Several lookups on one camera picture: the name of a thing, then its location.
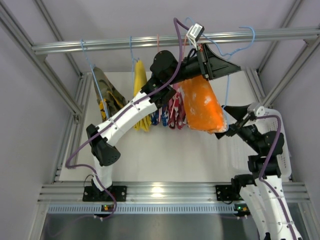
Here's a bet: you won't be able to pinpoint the orange trousers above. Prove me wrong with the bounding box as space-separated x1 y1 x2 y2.
179 75 227 134

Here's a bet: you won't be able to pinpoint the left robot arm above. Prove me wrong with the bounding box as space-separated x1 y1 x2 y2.
86 43 241 192

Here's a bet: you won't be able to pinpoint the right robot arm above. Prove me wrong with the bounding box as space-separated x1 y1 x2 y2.
215 102 303 240

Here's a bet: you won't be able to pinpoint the pink camouflage trousers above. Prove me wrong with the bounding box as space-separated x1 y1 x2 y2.
168 83 187 130

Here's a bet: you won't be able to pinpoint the blue camouflage trousers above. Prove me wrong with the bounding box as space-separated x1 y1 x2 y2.
150 104 169 127

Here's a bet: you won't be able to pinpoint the yellow trousers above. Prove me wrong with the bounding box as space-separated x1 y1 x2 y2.
133 60 152 132

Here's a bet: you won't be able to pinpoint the blue hanger with yellow trousers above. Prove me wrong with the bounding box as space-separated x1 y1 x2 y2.
128 35 140 83

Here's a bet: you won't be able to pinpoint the green camouflage trousers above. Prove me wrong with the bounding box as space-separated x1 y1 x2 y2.
93 67 127 122

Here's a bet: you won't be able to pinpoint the blue hanger with camouflage trousers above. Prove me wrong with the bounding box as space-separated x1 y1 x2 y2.
80 39 109 119

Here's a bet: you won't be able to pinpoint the white plastic basket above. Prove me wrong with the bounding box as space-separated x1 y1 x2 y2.
229 106 293 178

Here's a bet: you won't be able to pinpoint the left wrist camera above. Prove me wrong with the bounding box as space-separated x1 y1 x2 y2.
186 23 205 48

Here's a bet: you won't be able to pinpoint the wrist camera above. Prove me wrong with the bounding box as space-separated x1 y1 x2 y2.
247 102 266 121
186 23 205 48

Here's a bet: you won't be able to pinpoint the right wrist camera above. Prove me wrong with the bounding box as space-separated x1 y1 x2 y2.
247 102 266 121

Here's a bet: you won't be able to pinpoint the right aluminium frame post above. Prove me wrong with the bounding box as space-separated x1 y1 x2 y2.
244 0 320 106

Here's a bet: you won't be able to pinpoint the aluminium frame post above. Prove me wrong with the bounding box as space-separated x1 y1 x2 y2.
244 0 320 106
0 0 86 182

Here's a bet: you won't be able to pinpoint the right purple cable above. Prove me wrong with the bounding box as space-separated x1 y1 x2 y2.
256 113 301 240

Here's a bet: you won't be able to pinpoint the purple cable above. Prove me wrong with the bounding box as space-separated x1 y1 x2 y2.
65 17 193 221
256 113 301 240

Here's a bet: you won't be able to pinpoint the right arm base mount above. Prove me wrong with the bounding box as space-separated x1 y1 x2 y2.
215 184 238 202

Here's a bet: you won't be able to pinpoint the grey slotted cable duct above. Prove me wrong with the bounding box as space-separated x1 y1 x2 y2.
47 203 236 215

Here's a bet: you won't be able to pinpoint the aluminium hanging rail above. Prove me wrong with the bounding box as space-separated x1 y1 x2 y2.
38 26 320 54

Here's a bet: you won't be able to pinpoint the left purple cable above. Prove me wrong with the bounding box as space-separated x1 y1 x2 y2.
65 17 193 221

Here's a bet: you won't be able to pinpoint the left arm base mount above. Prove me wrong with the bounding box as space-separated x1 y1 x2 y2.
82 185 127 202

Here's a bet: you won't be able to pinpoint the front aluminium rail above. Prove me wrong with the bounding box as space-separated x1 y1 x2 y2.
37 181 311 204

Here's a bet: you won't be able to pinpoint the left aluminium frame post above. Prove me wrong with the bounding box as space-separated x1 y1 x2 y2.
0 0 86 182

